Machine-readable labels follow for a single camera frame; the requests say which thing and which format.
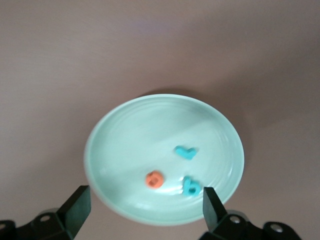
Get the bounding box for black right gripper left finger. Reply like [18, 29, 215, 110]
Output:
[29, 184, 91, 240]

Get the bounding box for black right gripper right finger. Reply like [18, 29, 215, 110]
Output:
[199, 186, 254, 240]

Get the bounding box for teal foam letter d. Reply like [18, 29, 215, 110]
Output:
[181, 175, 201, 197]

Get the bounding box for teal foam letter r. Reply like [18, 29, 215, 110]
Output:
[173, 145, 197, 162]

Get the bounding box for orange foam letter e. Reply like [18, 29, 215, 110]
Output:
[145, 170, 165, 189]

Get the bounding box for light green plate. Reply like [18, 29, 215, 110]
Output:
[83, 93, 245, 225]

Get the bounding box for brown table cover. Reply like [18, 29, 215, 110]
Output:
[0, 0, 320, 240]

